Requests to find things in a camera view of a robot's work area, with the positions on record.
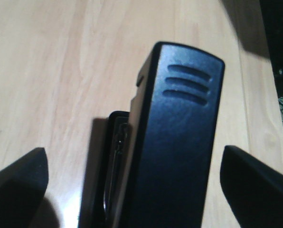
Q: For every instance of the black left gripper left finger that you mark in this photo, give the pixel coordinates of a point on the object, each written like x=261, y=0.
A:
x=22, y=187

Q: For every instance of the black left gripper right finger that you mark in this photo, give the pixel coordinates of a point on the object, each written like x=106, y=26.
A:
x=253, y=190

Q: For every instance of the black orange stapler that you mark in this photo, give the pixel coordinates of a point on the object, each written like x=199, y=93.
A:
x=151, y=164

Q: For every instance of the wooden computer desk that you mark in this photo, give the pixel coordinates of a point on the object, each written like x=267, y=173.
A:
x=67, y=64

